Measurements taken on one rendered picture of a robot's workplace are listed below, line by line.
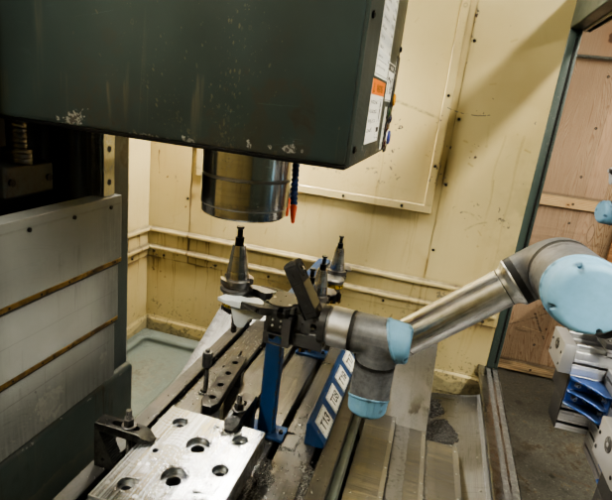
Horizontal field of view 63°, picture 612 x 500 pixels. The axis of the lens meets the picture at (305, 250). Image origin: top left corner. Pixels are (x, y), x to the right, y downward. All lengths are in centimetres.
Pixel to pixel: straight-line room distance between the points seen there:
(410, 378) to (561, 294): 113
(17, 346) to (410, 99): 139
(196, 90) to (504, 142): 126
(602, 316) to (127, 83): 81
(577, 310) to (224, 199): 58
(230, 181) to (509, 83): 122
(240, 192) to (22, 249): 48
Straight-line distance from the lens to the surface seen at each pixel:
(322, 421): 132
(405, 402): 186
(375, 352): 91
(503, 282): 101
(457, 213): 189
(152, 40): 86
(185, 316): 232
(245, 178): 85
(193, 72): 82
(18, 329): 119
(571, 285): 86
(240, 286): 95
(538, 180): 189
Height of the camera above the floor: 170
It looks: 17 degrees down
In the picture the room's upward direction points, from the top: 7 degrees clockwise
